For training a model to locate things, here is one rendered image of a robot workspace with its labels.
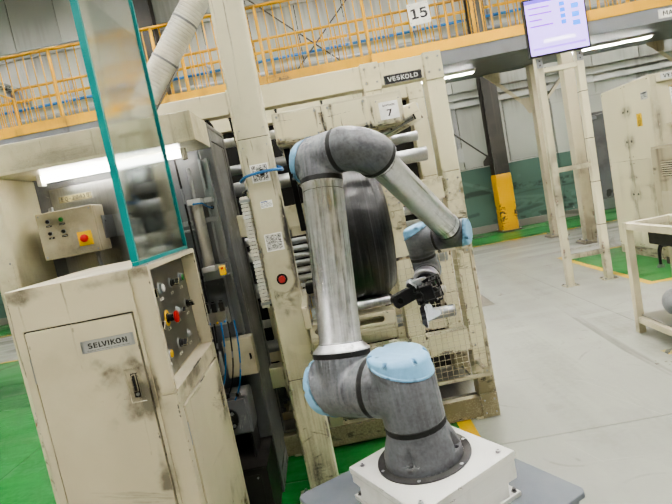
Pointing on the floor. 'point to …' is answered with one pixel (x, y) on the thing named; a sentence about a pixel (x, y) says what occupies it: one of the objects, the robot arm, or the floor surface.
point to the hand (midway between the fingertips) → (415, 306)
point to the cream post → (291, 332)
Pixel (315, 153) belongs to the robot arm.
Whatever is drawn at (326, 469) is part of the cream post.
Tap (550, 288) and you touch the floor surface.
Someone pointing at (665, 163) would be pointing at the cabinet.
